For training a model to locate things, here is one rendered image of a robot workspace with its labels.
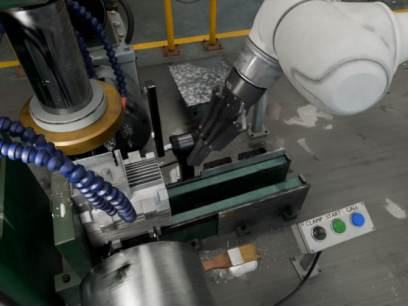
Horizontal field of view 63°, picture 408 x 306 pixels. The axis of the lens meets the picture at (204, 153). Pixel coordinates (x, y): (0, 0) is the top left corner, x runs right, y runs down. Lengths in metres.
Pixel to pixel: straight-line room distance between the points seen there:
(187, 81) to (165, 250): 0.86
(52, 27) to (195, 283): 0.47
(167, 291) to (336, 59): 0.44
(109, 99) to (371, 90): 0.43
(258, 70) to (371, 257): 0.72
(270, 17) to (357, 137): 0.94
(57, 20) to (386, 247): 1.03
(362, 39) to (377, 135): 1.07
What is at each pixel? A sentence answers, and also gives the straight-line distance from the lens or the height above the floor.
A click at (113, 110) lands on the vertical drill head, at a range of 0.62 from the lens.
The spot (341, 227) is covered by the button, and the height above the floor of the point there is 1.07.
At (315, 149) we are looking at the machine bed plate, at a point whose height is 0.80.
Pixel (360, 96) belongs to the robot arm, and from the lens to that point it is 0.41.
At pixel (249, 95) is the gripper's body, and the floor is 1.35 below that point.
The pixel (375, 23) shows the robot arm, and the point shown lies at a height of 1.54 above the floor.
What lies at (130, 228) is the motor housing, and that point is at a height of 1.03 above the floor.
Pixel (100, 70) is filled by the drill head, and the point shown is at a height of 1.16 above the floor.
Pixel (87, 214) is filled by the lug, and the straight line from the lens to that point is 0.79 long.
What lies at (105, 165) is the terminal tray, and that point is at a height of 1.12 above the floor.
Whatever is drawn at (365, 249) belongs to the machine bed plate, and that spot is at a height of 0.80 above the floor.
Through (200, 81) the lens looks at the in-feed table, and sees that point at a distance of 1.36.
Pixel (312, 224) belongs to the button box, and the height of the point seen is 1.07.
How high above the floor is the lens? 1.73
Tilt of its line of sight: 49 degrees down
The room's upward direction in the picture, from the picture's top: straight up
